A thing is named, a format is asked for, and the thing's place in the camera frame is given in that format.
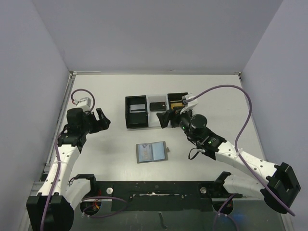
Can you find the white VIP card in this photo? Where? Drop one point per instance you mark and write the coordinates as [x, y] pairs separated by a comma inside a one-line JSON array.
[[137, 108]]

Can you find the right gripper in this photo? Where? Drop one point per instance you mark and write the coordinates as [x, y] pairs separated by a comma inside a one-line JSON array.
[[173, 118]]

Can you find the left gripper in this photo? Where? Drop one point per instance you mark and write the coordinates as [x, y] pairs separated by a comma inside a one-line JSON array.
[[101, 124]]

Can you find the black card in tray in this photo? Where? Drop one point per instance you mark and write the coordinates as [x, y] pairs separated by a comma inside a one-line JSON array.
[[157, 106]]

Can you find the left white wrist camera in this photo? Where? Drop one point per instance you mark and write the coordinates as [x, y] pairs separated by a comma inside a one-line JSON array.
[[84, 103]]

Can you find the gold card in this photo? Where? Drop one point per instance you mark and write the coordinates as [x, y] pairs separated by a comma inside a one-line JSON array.
[[176, 106]]

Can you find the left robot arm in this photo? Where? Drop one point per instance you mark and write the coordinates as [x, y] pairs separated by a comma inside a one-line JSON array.
[[52, 208]]

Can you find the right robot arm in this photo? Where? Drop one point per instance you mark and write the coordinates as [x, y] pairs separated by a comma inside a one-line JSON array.
[[276, 184]]

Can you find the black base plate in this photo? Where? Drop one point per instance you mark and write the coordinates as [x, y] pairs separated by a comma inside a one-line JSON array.
[[150, 196]]

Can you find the silver diamond VIP card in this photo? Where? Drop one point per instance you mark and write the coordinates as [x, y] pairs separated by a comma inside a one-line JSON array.
[[145, 153]]

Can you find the black white sorting tray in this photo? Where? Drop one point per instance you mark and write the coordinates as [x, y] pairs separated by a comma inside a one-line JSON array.
[[148, 119]]

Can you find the grey card holder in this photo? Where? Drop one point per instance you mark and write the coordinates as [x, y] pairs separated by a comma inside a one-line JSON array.
[[160, 151]]

